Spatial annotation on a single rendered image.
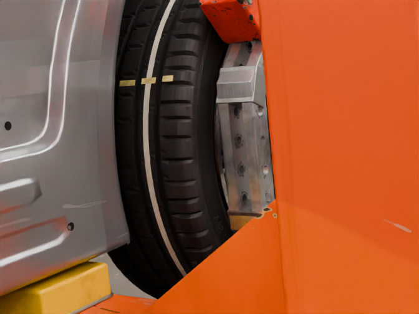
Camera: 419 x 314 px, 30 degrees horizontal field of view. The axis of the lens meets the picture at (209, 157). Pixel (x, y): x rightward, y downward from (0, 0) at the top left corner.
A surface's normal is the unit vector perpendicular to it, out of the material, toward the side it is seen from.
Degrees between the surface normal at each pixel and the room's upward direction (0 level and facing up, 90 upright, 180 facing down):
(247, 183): 90
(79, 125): 90
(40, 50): 90
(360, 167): 90
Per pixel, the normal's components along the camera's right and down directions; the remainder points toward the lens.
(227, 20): -0.33, 0.82
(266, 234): -0.55, 0.18
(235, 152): 0.82, 0.00
